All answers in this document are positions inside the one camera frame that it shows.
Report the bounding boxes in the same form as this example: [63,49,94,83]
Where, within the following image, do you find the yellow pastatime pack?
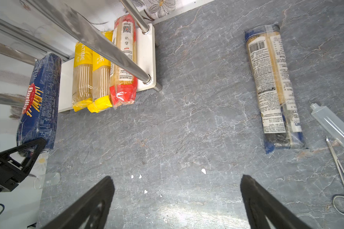
[87,31,114,114]
[72,42,93,112]

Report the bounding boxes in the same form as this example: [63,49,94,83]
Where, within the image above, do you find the metal surgical scissors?
[326,136,344,215]

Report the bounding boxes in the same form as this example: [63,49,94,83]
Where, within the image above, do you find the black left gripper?
[0,138,47,192]

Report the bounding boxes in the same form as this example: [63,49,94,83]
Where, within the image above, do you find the blue Barilla spaghetti pack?
[16,53,62,152]

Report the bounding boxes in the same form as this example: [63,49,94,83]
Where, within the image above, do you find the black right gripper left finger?
[43,176,115,229]

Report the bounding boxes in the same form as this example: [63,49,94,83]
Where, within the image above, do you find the clear plastic syringe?
[311,103,344,148]

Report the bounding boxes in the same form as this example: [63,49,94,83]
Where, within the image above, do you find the white two-tier shelf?
[0,0,163,113]

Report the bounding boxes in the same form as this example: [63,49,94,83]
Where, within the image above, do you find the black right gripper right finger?
[240,175,309,229]

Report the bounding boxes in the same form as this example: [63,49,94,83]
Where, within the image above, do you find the clear blue-end spaghetti pack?
[245,24,305,154]

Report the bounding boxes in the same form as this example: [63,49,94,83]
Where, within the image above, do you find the small red-end spaghetti pack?
[109,14,139,108]

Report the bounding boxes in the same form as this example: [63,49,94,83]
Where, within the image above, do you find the yellow Pastatime pack front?
[87,31,114,114]

